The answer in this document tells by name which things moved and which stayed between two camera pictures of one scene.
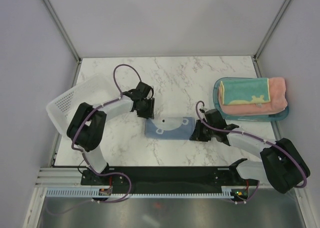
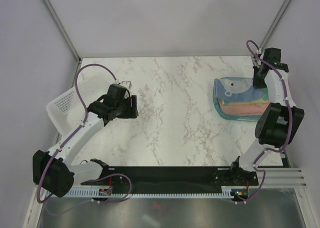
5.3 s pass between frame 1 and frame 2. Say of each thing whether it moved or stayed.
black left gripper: moved
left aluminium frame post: stayed
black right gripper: moved
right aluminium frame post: stayed
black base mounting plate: stayed
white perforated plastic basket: stayed
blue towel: moved
